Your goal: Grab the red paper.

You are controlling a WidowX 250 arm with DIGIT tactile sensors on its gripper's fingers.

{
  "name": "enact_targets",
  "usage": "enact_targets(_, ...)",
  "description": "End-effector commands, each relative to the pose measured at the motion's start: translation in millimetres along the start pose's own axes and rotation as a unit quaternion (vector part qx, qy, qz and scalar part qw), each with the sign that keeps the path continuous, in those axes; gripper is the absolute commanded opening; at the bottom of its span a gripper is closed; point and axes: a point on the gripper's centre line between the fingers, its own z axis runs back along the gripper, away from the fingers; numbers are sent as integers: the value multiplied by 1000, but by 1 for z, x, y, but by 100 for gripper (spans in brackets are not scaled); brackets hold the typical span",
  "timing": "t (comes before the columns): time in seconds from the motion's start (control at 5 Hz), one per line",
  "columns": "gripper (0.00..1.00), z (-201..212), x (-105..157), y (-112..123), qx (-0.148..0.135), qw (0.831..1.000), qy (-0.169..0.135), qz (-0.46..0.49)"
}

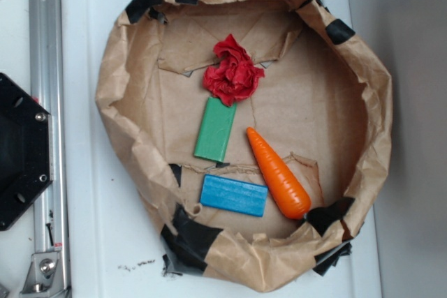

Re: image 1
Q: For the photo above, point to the orange plastic carrot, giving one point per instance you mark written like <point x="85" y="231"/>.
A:
<point x="290" y="196"/>

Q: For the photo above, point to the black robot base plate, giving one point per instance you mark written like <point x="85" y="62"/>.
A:
<point x="25" y="151"/>

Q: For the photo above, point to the green wooden block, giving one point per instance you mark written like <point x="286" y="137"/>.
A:
<point x="215" y="129"/>

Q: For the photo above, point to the crumpled red paper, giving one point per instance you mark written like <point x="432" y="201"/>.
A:
<point x="236" y="78"/>

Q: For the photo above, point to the aluminium extrusion rail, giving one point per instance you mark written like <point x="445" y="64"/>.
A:
<point x="50" y="209"/>

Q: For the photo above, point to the brown paper bin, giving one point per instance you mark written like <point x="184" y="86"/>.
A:
<point x="324" y="104"/>

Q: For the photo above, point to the blue wooden block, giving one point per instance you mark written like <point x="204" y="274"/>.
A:
<point x="233" y="195"/>

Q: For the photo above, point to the metal corner bracket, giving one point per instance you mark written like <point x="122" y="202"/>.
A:
<point x="44" y="277"/>

